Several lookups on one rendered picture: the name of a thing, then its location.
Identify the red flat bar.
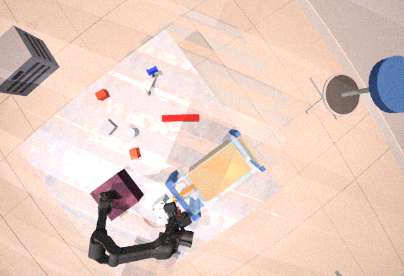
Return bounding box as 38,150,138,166
162,114,199,122

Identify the grey cylinder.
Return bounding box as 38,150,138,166
126,128,140,138

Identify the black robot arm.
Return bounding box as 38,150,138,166
88,188,194,267

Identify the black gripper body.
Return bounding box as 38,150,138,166
163,201,181,233

